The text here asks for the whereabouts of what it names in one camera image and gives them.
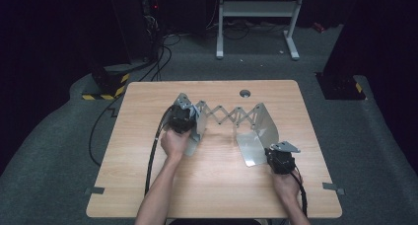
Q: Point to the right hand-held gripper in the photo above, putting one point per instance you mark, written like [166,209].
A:
[281,161]

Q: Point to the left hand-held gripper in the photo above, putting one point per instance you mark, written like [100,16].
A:
[182,119]

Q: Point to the grey microfibre cleaning cloth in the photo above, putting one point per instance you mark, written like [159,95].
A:
[196,123]

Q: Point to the silver metal expandable bookend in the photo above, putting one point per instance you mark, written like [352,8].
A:
[256,146]

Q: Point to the person's right hand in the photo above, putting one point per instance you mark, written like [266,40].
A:
[287,187]

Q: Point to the person's left hand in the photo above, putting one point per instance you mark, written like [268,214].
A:
[174,146]

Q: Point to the grey floor tape strip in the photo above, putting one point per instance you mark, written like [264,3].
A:
[95,190]
[332,187]

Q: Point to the round metal table grommet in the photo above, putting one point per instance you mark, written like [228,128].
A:
[244,93]

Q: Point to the black base with yellow stripes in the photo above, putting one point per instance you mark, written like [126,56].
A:
[338,87]
[111,83]

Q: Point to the dark equipment rack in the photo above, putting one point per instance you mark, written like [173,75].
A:
[151,14]

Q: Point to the small red floor object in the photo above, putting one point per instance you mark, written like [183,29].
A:
[318,27]

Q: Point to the white metal stand frame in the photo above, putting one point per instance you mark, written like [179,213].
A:
[256,8]

